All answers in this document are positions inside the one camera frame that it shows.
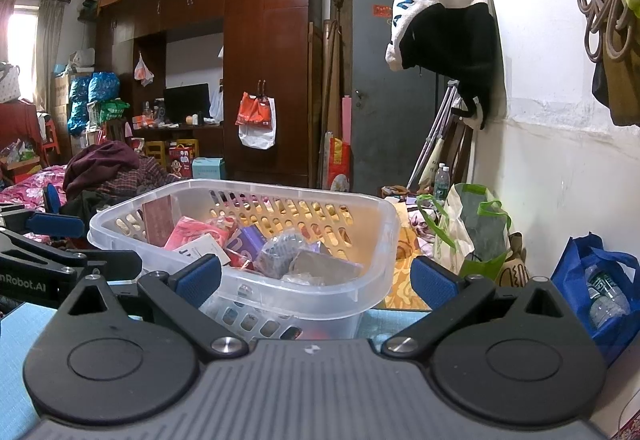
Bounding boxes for large purple wrapped box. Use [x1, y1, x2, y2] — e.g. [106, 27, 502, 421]
[224, 226, 268, 265]

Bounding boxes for green plastic bag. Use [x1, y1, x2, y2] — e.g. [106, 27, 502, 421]
[99, 98, 132, 123]

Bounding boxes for pink paper roll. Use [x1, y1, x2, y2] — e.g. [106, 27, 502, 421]
[341, 94, 353, 145]

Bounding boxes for green label water bottle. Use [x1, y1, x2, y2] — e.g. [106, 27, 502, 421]
[585, 265, 631, 328]

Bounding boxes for red cloth covered furniture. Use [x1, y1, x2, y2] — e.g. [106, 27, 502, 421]
[0, 102, 43, 165]

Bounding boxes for maroon clothes pile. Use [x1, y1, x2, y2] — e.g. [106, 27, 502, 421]
[62, 141, 183, 223]

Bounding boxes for brown box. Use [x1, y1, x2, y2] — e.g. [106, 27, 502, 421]
[142, 196, 175, 247]

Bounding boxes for pink white plastic bag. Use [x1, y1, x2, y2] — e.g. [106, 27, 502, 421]
[133, 52, 155, 87]

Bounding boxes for dark wooden folding chair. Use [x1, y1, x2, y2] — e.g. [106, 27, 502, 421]
[440, 110, 476, 185]

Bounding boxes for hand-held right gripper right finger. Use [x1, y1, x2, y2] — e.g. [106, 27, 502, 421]
[381, 256, 581, 361]

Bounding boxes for pink floral bed blanket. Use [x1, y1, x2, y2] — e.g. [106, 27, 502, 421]
[0, 165, 68, 213]

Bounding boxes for bright window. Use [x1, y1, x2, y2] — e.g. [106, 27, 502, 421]
[7, 4, 40, 103]

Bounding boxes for metal crutches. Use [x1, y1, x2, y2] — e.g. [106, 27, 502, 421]
[406, 80, 461, 193]

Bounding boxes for olive hanging bag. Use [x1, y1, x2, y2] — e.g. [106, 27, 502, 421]
[591, 17, 640, 127]

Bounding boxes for red gift box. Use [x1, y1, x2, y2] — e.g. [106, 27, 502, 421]
[167, 143, 193, 178]

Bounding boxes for white black hanging jacket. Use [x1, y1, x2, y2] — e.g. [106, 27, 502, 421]
[385, 0, 506, 131]

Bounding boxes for black monitor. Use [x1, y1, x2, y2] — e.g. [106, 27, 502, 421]
[163, 83, 211, 123]

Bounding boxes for dark blue upright object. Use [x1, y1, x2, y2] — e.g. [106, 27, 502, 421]
[43, 183, 62, 217]

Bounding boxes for blue patterned plastic bag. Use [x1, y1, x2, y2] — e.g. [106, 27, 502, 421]
[88, 71, 122, 103]
[67, 76, 92, 135]

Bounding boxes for dark blue clear-wrapped packet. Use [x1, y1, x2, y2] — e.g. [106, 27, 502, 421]
[256, 231, 321, 278]

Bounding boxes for grey clear-wrapped packet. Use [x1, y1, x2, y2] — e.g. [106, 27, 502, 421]
[280, 250, 363, 285]

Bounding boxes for green white tote bag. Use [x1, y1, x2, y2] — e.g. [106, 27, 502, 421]
[416, 183, 513, 281]

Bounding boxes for white card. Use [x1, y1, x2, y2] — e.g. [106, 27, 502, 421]
[178, 234, 232, 267]

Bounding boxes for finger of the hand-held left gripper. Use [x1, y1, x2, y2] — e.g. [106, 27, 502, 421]
[0, 205, 86, 239]
[75, 249, 144, 281]

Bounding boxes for brown wooden wardrobe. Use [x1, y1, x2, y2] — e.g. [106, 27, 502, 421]
[95, 0, 323, 188]

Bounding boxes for grey white tote bag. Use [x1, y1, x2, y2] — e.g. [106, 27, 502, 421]
[0, 64, 22, 103]

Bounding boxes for white stuffed bag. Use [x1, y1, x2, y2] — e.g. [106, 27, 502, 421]
[67, 48, 97, 73]

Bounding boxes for pink red packet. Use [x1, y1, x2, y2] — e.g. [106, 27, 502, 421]
[164, 216, 238, 253]

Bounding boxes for orange plastic bag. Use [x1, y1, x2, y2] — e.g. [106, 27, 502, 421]
[235, 91, 274, 129]

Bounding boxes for brown paper bag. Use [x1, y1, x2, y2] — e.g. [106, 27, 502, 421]
[495, 232, 531, 288]

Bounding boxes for white plastic basket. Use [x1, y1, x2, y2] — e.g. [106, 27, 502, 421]
[87, 178, 401, 341]

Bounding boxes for teal box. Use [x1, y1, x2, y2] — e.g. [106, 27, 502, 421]
[192, 157, 226, 179]

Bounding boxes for yellow floral blanket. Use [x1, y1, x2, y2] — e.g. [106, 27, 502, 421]
[382, 200, 436, 311]

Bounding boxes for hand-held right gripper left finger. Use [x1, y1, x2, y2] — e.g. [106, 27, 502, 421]
[60, 254, 249, 361]

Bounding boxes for beige curtain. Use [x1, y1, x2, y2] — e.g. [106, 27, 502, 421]
[0, 0, 16, 60]
[32, 0, 68, 113]

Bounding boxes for grey door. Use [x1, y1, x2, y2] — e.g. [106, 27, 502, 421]
[350, 0, 461, 195]

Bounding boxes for blue tote bag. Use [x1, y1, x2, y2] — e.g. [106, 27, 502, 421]
[550, 232, 640, 368]

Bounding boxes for stacked cardboard boxes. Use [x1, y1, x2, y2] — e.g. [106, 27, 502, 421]
[52, 74, 73, 135]

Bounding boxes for leaning wooden boards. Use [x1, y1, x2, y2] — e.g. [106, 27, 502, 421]
[307, 0, 353, 191]

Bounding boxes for red yellow rice bag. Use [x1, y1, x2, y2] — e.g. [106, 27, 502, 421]
[327, 132, 352, 192]

